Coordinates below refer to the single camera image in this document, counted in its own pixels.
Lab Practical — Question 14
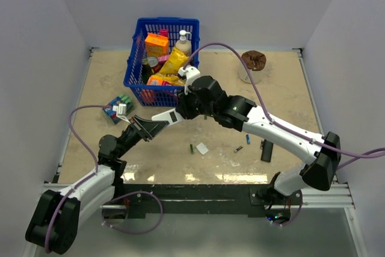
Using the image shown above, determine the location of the orange juice carton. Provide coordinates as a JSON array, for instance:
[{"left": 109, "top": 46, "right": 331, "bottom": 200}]
[{"left": 145, "top": 33, "right": 169, "bottom": 57}]

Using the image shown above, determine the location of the tin can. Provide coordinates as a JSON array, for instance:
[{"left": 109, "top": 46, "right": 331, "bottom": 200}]
[{"left": 142, "top": 57, "right": 160, "bottom": 73}]

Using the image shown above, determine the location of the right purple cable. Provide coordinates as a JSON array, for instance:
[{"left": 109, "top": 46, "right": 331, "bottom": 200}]
[{"left": 182, "top": 42, "right": 385, "bottom": 158}]

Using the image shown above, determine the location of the white cup brown lid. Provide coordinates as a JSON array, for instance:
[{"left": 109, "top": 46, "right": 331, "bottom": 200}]
[{"left": 238, "top": 50, "right": 266, "bottom": 84}]

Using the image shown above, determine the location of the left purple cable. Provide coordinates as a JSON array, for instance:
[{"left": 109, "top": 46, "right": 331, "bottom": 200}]
[{"left": 44, "top": 105, "right": 114, "bottom": 254}]

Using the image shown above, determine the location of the blue plastic basket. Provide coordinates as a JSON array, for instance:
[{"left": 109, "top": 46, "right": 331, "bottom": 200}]
[{"left": 123, "top": 17, "right": 200, "bottom": 107}]

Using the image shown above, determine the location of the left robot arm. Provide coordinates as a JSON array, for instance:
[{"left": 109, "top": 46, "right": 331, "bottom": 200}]
[{"left": 25, "top": 116, "right": 169, "bottom": 255}]

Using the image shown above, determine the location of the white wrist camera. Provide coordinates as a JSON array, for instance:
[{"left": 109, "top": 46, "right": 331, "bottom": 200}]
[
  {"left": 112, "top": 103, "right": 131, "bottom": 124},
  {"left": 178, "top": 65, "right": 201, "bottom": 95}
]

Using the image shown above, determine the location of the black remote control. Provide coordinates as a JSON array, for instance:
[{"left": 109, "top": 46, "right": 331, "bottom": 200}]
[{"left": 260, "top": 140, "right": 274, "bottom": 163}]

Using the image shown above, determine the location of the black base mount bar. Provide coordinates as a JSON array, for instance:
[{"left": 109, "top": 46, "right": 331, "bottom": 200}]
[{"left": 108, "top": 184, "right": 301, "bottom": 220}]

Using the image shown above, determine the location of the yellow chip bag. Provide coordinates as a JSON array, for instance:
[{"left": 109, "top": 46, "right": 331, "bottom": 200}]
[{"left": 159, "top": 48, "right": 189, "bottom": 86}]

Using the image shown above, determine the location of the white remote control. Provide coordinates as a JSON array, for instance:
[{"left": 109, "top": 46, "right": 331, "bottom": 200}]
[{"left": 151, "top": 108, "right": 184, "bottom": 126}]

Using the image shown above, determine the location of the orange pink snack box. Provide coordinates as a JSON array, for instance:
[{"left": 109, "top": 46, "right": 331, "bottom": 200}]
[{"left": 147, "top": 75, "right": 173, "bottom": 86}]

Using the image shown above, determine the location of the white pump bottle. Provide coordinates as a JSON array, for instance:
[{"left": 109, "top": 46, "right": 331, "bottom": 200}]
[{"left": 174, "top": 30, "right": 192, "bottom": 57}]

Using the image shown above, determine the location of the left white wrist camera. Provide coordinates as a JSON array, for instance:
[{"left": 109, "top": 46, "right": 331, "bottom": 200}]
[{"left": 112, "top": 103, "right": 131, "bottom": 124}]

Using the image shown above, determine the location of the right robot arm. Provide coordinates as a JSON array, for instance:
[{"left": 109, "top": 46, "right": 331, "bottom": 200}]
[{"left": 176, "top": 76, "right": 340, "bottom": 205}]

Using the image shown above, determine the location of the white battery cover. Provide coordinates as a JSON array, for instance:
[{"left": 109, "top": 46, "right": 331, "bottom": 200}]
[{"left": 196, "top": 143, "right": 209, "bottom": 155}]

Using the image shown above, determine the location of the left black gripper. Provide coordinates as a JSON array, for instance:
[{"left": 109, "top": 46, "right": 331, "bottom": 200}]
[{"left": 116, "top": 115, "right": 168, "bottom": 159}]

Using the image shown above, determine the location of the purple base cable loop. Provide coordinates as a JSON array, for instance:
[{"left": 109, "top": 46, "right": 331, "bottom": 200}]
[{"left": 101, "top": 191, "right": 165, "bottom": 235}]

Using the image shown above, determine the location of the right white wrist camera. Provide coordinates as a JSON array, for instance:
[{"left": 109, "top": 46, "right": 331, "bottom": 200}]
[{"left": 178, "top": 65, "right": 201, "bottom": 95}]

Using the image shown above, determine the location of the blue battery lower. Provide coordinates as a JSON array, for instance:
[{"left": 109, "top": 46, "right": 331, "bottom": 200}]
[{"left": 246, "top": 134, "right": 251, "bottom": 144}]

